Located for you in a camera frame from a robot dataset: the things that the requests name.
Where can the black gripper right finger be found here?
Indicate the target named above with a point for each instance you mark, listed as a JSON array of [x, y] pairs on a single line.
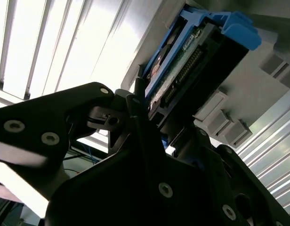
[[241, 188]]

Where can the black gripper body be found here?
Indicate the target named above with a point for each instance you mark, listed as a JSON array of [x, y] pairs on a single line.
[[112, 200]]

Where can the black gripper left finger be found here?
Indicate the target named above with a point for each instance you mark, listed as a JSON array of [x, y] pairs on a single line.
[[41, 113]]

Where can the hard disk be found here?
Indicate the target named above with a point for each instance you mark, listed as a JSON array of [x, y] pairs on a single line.
[[215, 58]]

